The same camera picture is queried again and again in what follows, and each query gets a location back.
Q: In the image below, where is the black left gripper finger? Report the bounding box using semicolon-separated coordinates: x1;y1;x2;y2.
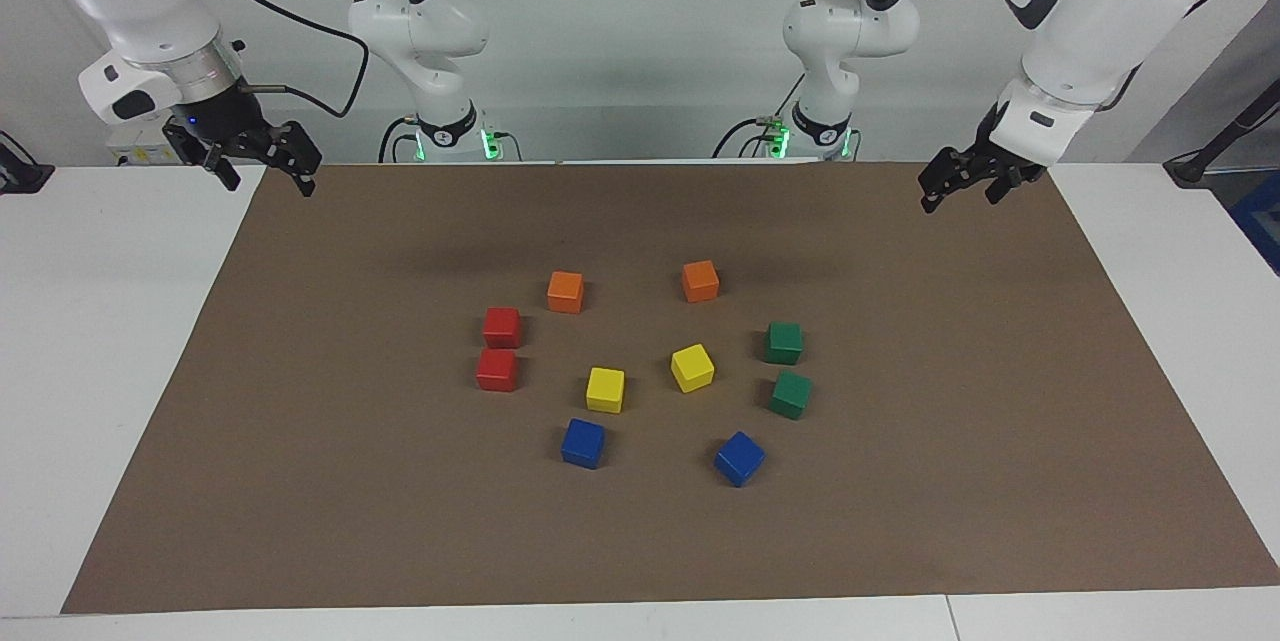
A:
984;160;1047;206
917;147;988;216

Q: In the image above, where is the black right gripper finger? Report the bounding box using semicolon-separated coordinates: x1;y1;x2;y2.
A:
198;145;243;193
260;121;323;198

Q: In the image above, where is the green wooden cube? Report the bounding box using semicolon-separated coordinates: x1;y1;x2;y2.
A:
769;370;813;421
765;321;805;366

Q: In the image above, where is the red wooden cube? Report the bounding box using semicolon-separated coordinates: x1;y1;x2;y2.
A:
483;307;523;350
476;349;519;393

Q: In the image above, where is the white box yellow label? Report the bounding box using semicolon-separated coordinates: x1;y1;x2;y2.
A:
103;124;193;168

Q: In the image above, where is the black angled stand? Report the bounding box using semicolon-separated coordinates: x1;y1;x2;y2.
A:
1163;79;1280;188

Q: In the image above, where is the black stand foot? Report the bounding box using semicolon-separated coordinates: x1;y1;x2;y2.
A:
0;129;56;195

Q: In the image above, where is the blue bin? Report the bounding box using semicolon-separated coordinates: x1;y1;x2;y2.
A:
1226;169;1280;278

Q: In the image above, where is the orange wooden cube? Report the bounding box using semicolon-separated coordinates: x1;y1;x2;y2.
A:
682;260;721;304
547;270;585;315

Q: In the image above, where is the yellow wooden cube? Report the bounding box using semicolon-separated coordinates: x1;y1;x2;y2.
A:
586;367;626;414
670;343;716;394

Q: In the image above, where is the blue wooden cube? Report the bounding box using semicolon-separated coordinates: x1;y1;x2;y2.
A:
561;418;606;470
714;431;766;488

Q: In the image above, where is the brown table mat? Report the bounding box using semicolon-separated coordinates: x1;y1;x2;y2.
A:
60;161;1280;615

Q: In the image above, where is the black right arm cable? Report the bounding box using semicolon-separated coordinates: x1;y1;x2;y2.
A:
178;0;371;118

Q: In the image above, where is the black base cable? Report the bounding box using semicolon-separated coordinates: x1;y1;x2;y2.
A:
378;114;419;163
712;71;807;160

